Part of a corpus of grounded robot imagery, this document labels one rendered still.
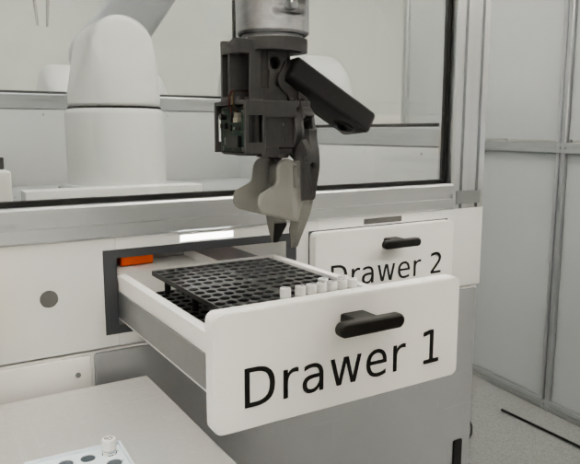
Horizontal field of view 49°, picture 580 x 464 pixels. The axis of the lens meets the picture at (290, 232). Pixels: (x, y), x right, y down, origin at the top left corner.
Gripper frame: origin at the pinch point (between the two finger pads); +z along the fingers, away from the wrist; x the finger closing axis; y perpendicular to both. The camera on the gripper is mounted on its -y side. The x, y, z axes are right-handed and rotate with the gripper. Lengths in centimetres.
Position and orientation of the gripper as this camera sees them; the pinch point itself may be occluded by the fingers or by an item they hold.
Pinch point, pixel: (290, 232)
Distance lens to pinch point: 69.7
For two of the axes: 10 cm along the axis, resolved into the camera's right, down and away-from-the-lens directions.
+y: -8.6, 0.8, -5.1
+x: 5.2, 1.3, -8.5
